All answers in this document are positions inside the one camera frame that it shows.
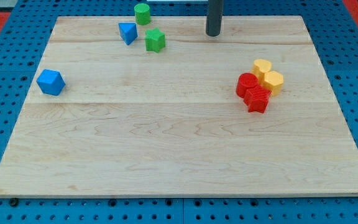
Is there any yellow hexagon block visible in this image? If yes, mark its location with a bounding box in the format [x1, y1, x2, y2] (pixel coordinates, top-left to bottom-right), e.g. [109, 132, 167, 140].
[262, 71, 284, 96]

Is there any red star block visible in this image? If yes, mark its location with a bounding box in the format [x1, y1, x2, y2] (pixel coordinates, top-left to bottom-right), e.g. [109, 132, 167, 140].
[244, 85, 272, 113]

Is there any blue cube block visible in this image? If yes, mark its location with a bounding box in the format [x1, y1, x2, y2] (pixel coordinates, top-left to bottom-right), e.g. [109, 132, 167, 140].
[36, 69, 65, 96]

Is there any red cylinder block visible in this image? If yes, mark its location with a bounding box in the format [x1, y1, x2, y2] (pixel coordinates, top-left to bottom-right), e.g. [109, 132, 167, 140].
[236, 73, 259, 98]

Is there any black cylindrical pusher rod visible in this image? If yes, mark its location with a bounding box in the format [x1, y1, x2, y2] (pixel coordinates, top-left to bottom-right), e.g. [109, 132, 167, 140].
[206, 0, 224, 37]

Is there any light wooden board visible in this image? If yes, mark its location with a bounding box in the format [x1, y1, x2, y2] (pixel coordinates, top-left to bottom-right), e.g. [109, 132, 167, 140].
[0, 16, 358, 198]

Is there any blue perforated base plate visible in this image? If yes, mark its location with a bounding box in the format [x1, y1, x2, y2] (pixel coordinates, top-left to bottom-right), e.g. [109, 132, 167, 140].
[0, 0, 358, 223]

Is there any blue triangular prism block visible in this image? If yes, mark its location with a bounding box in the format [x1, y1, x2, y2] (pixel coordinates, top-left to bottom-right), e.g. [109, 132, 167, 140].
[118, 22, 138, 45]

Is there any green cylinder block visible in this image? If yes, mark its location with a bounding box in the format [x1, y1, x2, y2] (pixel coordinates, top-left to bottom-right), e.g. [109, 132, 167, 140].
[134, 3, 151, 26]

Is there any green star block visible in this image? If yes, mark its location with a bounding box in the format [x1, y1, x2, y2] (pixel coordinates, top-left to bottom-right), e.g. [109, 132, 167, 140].
[145, 27, 165, 53]

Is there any yellow heart block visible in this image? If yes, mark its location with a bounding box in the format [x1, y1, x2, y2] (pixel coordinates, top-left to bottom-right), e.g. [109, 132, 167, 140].
[251, 58, 272, 83]

